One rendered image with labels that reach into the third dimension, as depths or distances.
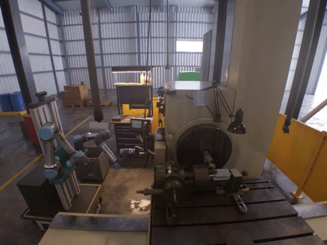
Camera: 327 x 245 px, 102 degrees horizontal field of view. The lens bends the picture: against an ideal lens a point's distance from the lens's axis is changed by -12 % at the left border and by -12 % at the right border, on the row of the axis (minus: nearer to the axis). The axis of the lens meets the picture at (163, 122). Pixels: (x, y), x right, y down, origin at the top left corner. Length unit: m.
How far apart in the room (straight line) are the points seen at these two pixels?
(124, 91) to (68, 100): 6.14
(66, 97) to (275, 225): 9.39
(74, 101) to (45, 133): 7.81
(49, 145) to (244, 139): 1.91
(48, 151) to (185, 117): 1.31
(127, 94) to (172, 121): 2.34
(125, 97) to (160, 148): 2.40
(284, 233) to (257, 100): 1.11
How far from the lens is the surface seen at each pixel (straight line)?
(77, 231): 1.80
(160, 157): 1.54
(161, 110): 1.89
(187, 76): 5.52
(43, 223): 2.68
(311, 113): 6.91
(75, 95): 9.22
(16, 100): 9.98
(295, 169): 3.60
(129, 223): 1.67
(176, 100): 1.41
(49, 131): 1.57
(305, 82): 6.38
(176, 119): 1.46
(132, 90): 3.62
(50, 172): 1.77
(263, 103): 1.73
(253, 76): 1.61
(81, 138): 2.25
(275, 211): 1.65
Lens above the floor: 2.10
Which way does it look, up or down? 21 degrees down
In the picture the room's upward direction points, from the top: straight up
